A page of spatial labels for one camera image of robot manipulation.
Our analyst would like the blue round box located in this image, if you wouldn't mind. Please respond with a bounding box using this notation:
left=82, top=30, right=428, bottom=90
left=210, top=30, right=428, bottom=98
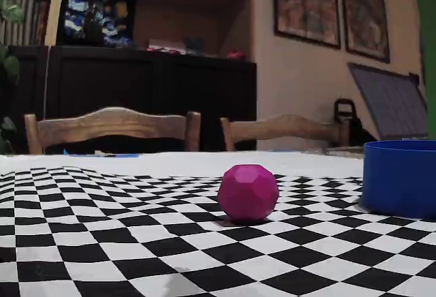
left=358, top=139, right=436, bottom=220

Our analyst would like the green backdrop panel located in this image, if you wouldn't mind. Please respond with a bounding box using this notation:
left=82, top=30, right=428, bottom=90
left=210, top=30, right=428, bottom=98
left=410, top=0, right=436, bottom=107

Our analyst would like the wide framed wall picture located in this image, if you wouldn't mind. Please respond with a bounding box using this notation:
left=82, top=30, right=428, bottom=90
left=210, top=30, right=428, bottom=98
left=272, top=0, right=342, bottom=50

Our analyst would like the dark wooden cabinet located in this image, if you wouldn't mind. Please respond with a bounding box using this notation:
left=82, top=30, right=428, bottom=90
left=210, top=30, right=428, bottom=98
left=6, top=44, right=258, bottom=155

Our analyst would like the pink faceted ball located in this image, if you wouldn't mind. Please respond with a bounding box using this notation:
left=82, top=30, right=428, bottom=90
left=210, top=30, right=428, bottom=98
left=217, top=163, right=281, bottom=223

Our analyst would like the green leafy houseplant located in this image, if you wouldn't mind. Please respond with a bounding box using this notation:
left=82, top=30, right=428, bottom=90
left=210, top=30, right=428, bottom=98
left=0, top=0, right=27, bottom=155

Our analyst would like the wooden chair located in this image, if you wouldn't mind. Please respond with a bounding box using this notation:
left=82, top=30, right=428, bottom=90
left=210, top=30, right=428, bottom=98
left=219, top=112, right=351, bottom=152
left=23, top=106, right=202, bottom=155

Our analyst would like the light wooden bookshelf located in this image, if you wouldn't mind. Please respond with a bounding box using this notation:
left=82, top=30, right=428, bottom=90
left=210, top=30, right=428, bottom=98
left=44, top=0, right=255, bottom=61

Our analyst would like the black bag with handle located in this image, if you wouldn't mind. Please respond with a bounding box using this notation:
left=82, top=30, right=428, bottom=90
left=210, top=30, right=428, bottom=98
left=332, top=97, right=375, bottom=146

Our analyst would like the black white checkerboard mat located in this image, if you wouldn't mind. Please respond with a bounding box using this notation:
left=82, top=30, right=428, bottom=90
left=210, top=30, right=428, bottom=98
left=0, top=150, right=436, bottom=297

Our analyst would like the blue swirly art piece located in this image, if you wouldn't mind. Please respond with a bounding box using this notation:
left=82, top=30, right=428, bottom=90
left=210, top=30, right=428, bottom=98
left=63, top=0, right=134, bottom=48

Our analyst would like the row of pale books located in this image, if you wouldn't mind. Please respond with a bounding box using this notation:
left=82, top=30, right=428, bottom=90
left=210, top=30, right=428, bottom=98
left=0, top=0, right=48, bottom=46

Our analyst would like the narrow framed wall picture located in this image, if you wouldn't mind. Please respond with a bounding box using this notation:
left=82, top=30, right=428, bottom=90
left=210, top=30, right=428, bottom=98
left=339, top=0, right=391, bottom=64

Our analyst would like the blue tape strip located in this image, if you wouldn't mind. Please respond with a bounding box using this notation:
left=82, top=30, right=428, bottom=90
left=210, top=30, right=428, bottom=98
left=63, top=153, right=141, bottom=159

